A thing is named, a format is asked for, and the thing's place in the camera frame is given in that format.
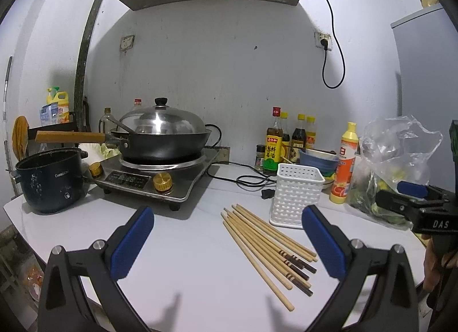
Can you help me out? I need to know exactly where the white wall outlet with plug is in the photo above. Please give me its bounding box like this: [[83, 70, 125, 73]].
[[315, 31, 333, 51]]

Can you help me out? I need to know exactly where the metal ladle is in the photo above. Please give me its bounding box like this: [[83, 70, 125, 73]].
[[104, 108, 137, 135]]

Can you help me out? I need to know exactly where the blue packet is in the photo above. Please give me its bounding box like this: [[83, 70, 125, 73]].
[[39, 102, 59, 127]]

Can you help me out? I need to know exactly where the red cap cooking wine bottle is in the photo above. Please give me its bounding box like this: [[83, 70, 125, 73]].
[[263, 106, 283, 176]]

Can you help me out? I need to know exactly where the blue bowl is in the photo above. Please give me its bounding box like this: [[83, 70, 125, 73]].
[[298, 148, 339, 176]]

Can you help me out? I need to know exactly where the white metal pipe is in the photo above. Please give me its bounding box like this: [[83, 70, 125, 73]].
[[1, 56, 13, 197]]

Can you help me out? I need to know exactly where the dark electric cooking pot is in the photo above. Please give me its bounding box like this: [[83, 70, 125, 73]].
[[14, 149, 88, 216]]

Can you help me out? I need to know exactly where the white plastic utensil basket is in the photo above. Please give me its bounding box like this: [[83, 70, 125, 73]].
[[269, 163, 325, 229]]

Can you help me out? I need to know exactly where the plastic bag of vegetables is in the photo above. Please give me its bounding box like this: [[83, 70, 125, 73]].
[[349, 115, 444, 228]]

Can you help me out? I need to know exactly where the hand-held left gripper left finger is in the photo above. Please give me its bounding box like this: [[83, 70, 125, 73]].
[[37, 206, 155, 332]]

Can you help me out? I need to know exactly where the grey refrigerator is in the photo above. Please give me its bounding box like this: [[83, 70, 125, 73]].
[[390, 3, 458, 126]]

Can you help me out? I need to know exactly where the yellow detergent bottle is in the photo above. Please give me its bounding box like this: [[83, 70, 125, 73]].
[[46, 87, 71, 124]]

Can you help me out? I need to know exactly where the person's right hand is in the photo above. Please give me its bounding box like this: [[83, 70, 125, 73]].
[[423, 237, 446, 295]]

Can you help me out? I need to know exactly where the black cooker power cable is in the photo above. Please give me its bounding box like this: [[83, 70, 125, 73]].
[[205, 124, 279, 201]]

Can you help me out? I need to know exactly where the silver induction cooker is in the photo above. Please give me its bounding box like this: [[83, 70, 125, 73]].
[[91, 147, 220, 211]]

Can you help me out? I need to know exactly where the brown wooden spatula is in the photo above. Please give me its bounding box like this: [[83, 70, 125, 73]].
[[12, 116, 30, 162]]

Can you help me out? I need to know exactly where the clear glass bottle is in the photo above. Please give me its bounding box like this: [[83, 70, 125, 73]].
[[99, 107, 116, 137]]

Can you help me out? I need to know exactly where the napa cabbage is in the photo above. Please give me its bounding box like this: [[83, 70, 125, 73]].
[[79, 142, 121, 162]]

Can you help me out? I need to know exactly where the yellow-cap squeeze bottle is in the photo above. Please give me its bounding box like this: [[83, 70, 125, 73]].
[[329, 122, 359, 205]]

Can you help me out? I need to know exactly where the dark vertical pipe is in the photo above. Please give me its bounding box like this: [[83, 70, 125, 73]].
[[73, 0, 106, 133]]

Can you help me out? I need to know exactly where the steel wok lid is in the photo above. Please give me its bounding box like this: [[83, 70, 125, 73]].
[[117, 98, 207, 136]]

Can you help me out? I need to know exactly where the black wok with wooden handle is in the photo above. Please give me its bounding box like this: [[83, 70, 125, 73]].
[[36, 128, 212, 162]]

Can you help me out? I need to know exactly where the large brass knob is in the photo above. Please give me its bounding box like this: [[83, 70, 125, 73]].
[[153, 172, 173, 193]]

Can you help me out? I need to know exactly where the pile of wooden chopsticks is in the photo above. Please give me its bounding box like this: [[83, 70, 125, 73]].
[[220, 204, 318, 311]]

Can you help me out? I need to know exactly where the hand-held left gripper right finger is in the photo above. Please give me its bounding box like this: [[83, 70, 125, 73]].
[[301, 205, 419, 332]]

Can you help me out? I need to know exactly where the black range hood cable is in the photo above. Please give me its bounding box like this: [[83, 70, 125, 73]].
[[313, 0, 346, 89]]

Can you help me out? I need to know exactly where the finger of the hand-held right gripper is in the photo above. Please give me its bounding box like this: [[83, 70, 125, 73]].
[[376, 191, 422, 226], [397, 181, 444, 201]]

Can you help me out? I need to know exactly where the black wall shelf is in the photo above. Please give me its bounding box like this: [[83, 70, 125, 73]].
[[27, 111, 78, 142]]

